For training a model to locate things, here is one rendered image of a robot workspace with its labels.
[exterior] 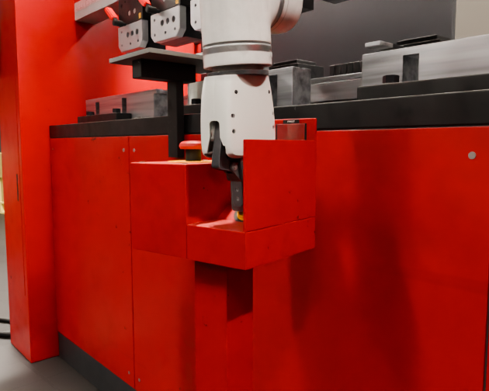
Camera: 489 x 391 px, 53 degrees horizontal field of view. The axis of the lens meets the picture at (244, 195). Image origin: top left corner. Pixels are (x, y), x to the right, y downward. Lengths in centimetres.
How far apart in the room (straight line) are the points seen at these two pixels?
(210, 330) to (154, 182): 22
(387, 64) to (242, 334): 53
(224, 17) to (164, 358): 98
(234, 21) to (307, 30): 121
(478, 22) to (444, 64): 229
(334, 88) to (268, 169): 77
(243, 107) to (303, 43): 122
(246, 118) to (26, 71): 142
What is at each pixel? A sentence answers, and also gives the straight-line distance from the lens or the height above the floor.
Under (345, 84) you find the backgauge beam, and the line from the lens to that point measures 132.
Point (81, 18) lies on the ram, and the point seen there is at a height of 126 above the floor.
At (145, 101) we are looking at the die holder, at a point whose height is 94.
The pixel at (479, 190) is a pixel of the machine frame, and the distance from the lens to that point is 72.
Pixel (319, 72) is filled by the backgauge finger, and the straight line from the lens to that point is 143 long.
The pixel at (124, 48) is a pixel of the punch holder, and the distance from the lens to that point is 166.
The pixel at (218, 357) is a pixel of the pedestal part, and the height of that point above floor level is 52.
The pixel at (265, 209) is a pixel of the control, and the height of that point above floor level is 73.
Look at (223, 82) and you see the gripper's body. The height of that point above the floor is 88.
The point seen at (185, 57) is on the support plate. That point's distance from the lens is 110.
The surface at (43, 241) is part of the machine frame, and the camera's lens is 197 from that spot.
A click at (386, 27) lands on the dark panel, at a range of 160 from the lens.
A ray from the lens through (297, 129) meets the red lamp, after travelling 69.
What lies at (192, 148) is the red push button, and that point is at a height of 80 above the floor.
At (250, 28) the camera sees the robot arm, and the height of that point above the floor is 94.
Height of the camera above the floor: 80
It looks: 6 degrees down
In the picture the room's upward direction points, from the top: straight up
